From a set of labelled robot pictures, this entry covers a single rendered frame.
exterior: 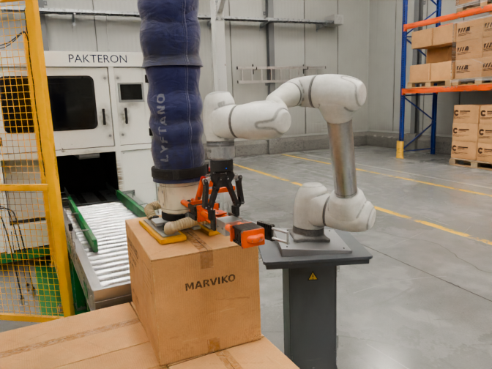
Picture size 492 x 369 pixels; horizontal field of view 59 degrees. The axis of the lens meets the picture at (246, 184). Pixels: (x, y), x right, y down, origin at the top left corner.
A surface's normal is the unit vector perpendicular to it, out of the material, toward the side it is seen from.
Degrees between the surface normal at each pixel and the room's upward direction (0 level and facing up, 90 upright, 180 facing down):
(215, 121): 89
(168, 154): 75
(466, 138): 94
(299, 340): 90
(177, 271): 90
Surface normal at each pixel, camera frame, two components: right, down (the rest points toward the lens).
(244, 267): 0.40, 0.15
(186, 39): 0.63, 0.22
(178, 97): 0.22, -0.06
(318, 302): 0.07, 0.18
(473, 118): -0.91, 0.12
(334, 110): -0.45, 0.64
